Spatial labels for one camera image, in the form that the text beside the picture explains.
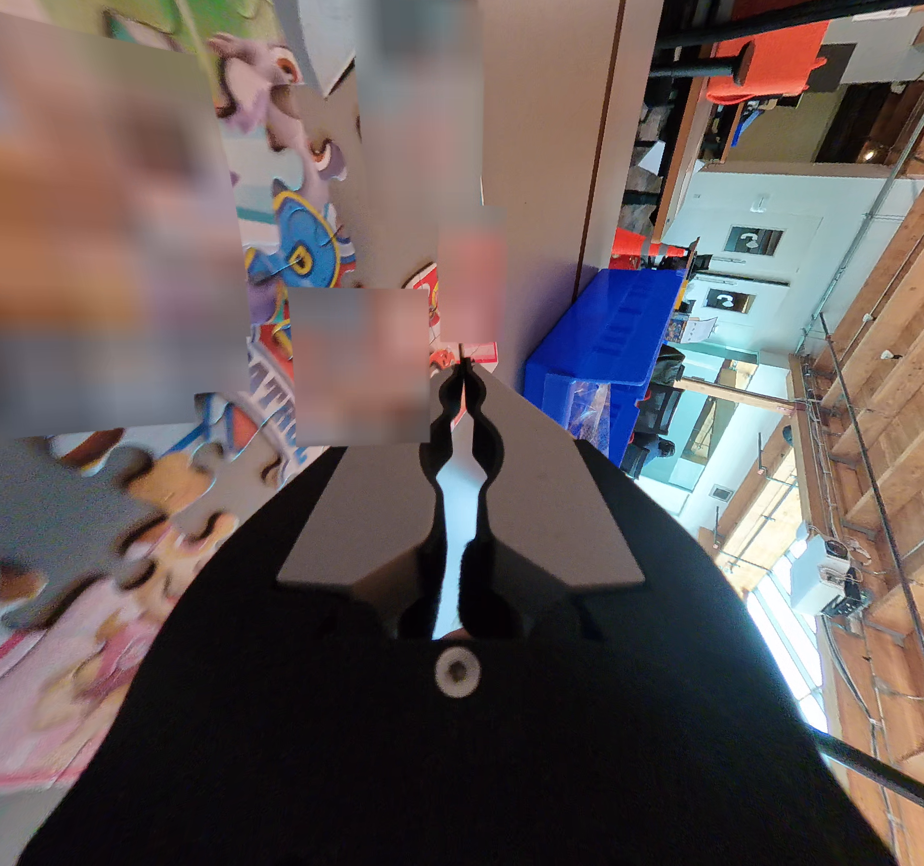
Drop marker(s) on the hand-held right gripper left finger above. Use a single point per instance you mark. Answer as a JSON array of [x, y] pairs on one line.
[[346, 519]]

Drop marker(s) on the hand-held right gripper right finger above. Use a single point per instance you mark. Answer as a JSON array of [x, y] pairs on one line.
[[556, 519]]

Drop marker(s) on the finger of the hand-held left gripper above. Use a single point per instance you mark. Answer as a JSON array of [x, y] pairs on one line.
[[325, 7]]

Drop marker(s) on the assembled cartoon jigsaw puzzle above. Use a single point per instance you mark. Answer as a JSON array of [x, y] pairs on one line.
[[303, 256]]

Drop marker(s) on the brown desk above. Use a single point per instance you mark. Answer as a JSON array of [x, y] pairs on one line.
[[534, 122]]

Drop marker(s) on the clear plastic bag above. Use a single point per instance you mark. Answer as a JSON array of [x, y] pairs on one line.
[[592, 407]]

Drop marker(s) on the black office chair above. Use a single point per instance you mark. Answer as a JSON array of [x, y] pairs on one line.
[[660, 418]]

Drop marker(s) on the blue storage bin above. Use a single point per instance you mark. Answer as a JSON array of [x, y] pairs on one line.
[[606, 332]]

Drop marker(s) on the white ceiling device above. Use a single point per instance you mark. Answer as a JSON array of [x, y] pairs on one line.
[[819, 577]]

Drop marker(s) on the orange traffic cone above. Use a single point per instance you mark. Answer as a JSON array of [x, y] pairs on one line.
[[642, 245]]

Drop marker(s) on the white double door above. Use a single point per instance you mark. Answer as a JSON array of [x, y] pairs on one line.
[[751, 267]]

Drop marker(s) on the orange seat cushion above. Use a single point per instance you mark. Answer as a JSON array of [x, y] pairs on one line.
[[772, 64]]

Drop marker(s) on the black metal bar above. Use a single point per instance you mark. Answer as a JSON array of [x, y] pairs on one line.
[[779, 17]]

